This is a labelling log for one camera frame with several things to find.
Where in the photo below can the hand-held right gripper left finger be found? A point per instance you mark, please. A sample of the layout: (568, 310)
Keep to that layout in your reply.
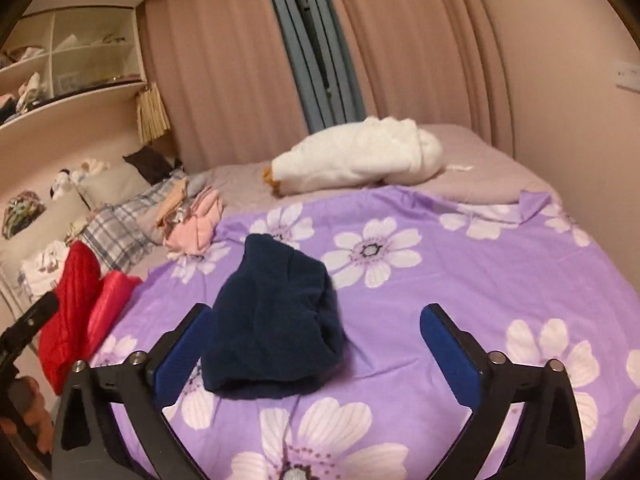
(177, 360)

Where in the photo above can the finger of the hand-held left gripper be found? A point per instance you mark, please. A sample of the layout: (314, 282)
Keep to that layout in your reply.
(35, 317)

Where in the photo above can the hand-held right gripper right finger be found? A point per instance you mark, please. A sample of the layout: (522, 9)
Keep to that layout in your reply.
(450, 355)

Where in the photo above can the navy fleece jacket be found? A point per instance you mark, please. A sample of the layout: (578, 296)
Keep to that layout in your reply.
(275, 320)

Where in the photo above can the pile of pink clothes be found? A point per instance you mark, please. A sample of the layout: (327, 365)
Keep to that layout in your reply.
(195, 230)

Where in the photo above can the bundled pale clothes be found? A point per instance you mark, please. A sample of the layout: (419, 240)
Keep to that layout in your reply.
(32, 90)

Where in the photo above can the red knitted sweater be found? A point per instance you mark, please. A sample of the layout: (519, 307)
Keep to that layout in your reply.
(70, 310)

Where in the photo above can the white crumpled cloth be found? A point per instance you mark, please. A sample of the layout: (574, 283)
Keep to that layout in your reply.
(45, 265)

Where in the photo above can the shiny red garment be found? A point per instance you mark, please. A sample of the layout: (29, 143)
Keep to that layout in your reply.
(112, 305)

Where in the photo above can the purple floral blanket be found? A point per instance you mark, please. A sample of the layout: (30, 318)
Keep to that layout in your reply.
(450, 270)

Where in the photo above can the beige pillow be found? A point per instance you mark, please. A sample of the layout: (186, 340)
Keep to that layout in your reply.
(112, 185)
(55, 220)

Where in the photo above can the multicoloured patterned cloth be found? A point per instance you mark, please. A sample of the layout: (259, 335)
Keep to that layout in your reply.
(22, 212)

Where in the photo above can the grey plaid cloth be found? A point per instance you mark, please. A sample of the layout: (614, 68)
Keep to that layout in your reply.
(120, 235)

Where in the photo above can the cream plush toy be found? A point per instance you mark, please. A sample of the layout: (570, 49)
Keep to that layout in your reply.
(90, 167)

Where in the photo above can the small white paper scrap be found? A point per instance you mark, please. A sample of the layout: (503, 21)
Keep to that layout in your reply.
(460, 167)

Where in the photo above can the grey bed sheet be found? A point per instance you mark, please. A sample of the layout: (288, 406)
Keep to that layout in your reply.
(470, 150)

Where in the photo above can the white fluffy garment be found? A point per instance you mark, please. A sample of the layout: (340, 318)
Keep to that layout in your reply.
(360, 155)

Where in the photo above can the yellow fringed cloth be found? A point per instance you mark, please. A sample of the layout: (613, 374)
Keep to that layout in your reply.
(152, 115)

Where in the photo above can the pink curtain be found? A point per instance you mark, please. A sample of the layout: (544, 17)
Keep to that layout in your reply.
(415, 50)
(225, 75)

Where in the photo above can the blue-grey curtain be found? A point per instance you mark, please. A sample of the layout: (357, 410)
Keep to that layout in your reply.
(295, 50)

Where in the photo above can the white wall shelf unit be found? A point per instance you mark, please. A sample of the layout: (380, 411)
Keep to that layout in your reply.
(95, 62)

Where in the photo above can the white wall power strip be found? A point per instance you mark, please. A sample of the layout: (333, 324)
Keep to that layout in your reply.
(630, 76)

